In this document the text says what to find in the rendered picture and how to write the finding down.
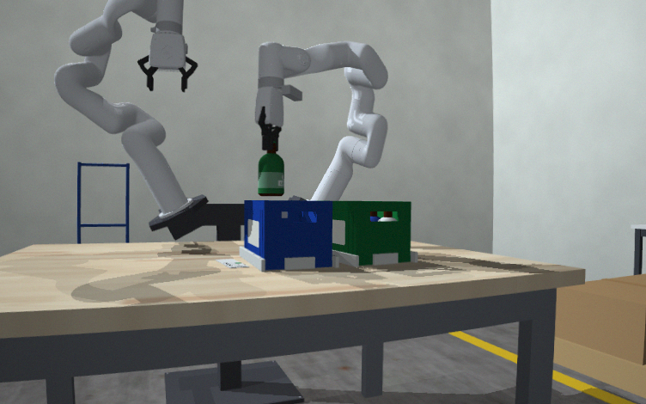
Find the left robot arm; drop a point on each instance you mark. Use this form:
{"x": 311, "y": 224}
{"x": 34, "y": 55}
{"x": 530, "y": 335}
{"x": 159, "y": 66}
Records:
{"x": 277, "y": 62}

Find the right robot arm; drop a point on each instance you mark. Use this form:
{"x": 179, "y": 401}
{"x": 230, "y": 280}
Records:
{"x": 140, "y": 138}

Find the white paper pick list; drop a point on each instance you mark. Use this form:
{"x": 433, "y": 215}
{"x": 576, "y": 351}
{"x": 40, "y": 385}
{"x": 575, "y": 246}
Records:
{"x": 231, "y": 263}

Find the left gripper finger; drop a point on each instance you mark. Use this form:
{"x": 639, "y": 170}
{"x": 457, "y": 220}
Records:
{"x": 267, "y": 138}
{"x": 275, "y": 134}

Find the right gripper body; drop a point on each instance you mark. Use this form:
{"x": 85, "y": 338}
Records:
{"x": 166, "y": 52}

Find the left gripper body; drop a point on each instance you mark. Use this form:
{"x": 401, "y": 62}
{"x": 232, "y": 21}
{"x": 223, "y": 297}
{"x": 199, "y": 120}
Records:
{"x": 272, "y": 100}

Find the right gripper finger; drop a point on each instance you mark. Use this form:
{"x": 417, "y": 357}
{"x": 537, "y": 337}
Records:
{"x": 186, "y": 74}
{"x": 150, "y": 72}

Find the green bottle crate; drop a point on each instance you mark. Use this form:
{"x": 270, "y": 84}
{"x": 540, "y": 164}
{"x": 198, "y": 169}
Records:
{"x": 353, "y": 233}

